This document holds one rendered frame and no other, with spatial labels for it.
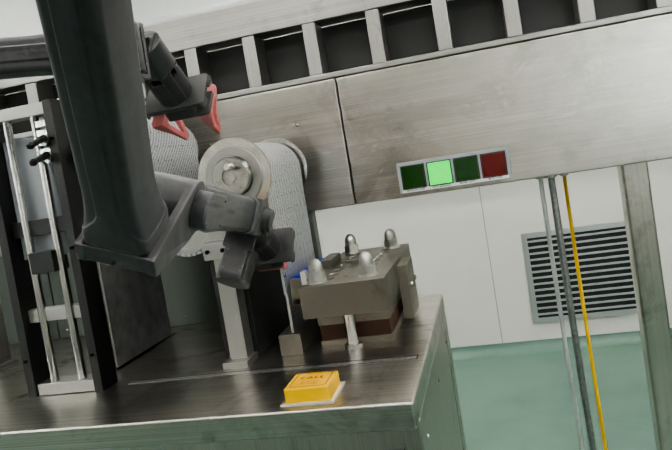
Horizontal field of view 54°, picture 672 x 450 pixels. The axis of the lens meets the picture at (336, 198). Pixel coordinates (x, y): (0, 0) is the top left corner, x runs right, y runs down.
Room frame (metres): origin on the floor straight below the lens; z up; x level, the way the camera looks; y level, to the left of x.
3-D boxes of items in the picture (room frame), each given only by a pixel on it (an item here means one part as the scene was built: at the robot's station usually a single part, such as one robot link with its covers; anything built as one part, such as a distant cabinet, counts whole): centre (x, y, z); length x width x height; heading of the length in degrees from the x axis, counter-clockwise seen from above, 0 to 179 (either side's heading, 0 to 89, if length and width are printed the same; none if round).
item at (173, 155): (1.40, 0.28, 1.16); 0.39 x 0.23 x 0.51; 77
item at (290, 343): (1.36, 0.10, 0.92); 0.28 x 0.04 x 0.04; 167
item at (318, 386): (0.99, 0.08, 0.91); 0.07 x 0.07 x 0.02; 77
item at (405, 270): (1.36, -0.12, 0.96); 0.10 x 0.03 x 0.11; 167
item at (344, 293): (1.37, -0.03, 1.00); 0.40 x 0.16 x 0.06; 167
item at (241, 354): (1.22, 0.23, 1.05); 0.06 x 0.05 x 0.31; 167
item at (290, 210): (1.35, 0.10, 1.10); 0.23 x 0.01 x 0.18; 167
